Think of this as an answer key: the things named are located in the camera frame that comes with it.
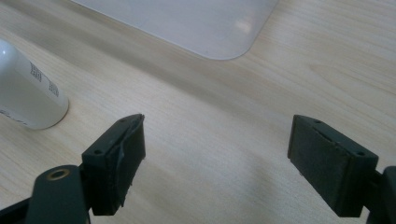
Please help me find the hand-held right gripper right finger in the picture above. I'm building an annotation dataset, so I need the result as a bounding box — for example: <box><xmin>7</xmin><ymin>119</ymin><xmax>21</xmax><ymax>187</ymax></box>
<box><xmin>287</xmin><ymin>114</ymin><xmax>379</xmax><ymax>218</ymax></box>

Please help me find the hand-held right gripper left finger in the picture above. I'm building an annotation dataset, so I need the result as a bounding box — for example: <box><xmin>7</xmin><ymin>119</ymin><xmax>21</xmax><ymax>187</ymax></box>
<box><xmin>81</xmin><ymin>113</ymin><xmax>147</xmax><ymax>217</ymax></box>

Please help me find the white plastic bottle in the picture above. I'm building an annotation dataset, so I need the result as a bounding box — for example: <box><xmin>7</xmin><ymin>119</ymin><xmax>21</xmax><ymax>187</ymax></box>
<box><xmin>0</xmin><ymin>37</ymin><xmax>70</xmax><ymax>131</ymax></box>

